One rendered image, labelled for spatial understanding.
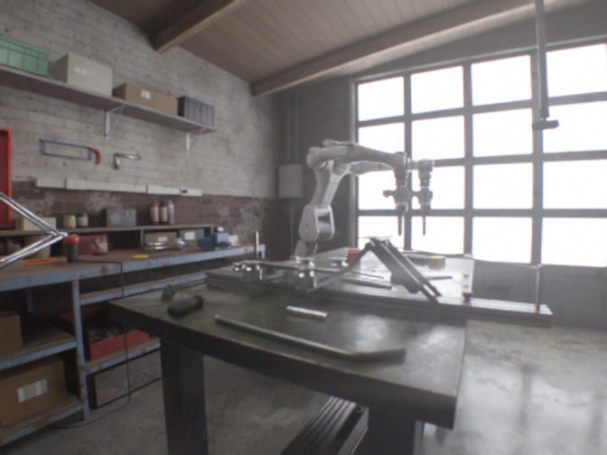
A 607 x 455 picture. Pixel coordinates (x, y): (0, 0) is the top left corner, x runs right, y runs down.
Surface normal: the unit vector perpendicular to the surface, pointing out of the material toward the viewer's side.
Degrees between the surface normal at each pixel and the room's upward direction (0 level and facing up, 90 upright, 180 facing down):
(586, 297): 90
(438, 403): 90
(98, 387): 90
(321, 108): 90
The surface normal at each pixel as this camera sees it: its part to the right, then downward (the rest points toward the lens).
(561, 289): -0.50, 0.04
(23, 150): 0.86, 0.02
